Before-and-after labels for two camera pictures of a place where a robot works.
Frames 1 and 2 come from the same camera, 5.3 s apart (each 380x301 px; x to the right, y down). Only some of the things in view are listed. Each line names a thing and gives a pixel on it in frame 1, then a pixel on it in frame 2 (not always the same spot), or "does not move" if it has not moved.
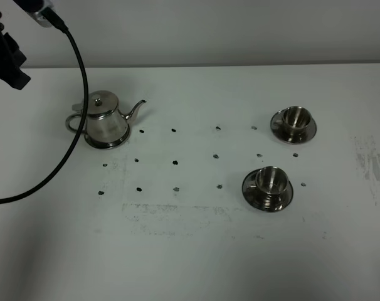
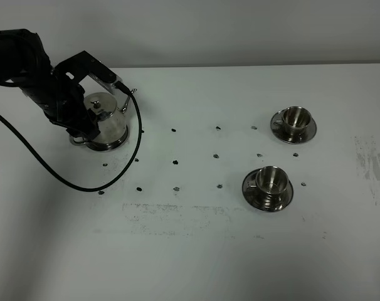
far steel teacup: [296, 121] does not move
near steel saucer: [254, 196] does not move
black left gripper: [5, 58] → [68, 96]
